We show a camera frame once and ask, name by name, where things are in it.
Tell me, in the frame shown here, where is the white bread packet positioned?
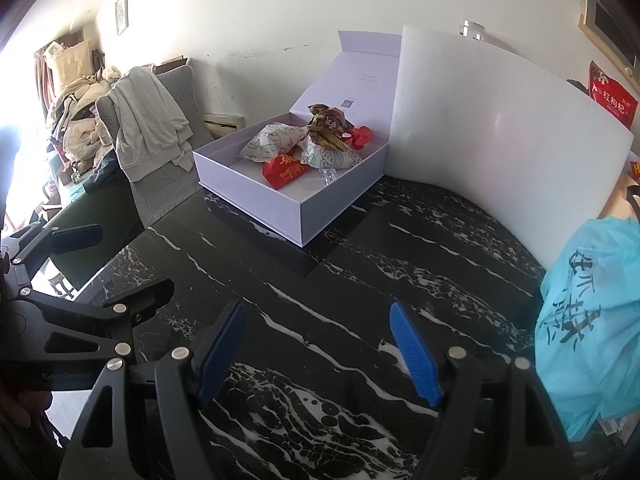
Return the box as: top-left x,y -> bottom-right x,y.
300,135 -> 364,172
239,122 -> 310,164

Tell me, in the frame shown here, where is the light blue plastic bag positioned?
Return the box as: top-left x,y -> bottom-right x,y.
534,216 -> 640,442

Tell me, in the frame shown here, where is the grey sweater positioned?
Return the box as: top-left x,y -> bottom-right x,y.
106,66 -> 196,182

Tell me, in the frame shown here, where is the person's left forearm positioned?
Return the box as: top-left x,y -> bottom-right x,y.
0,125 -> 22,241

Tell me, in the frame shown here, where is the clear jar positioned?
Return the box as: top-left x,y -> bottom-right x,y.
460,19 -> 489,44

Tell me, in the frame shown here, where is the white foam board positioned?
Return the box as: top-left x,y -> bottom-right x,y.
384,23 -> 635,272

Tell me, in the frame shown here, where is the red snack packet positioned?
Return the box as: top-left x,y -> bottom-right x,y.
262,155 -> 307,191

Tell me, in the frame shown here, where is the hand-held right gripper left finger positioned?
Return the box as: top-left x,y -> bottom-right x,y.
57,300 -> 247,480

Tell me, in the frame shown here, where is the red printed box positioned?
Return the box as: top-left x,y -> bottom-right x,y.
586,60 -> 639,132

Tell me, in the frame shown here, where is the lavender gift box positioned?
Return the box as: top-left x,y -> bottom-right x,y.
192,30 -> 405,249

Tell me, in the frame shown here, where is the grey chair with clothes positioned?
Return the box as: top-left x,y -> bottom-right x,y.
95,62 -> 203,227

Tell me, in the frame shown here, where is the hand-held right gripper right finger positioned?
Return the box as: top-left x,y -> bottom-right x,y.
390,301 -> 576,480

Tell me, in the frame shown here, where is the person's left hand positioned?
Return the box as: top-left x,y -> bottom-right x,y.
0,387 -> 57,428

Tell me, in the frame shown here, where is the pile of clothes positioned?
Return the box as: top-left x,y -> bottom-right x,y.
32,37 -> 123,183

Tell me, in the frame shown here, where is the wooden picture frame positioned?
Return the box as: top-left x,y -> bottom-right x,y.
578,0 -> 640,70

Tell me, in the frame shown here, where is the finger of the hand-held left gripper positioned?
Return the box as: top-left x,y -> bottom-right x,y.
20,277 -> 176,361
0,224 -> 103,281

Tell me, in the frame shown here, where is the red plastic toy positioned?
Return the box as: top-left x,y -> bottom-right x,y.
344,125 -> 374,151

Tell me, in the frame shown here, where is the cream radiator cover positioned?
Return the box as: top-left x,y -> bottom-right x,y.
202,112 -> 247,137

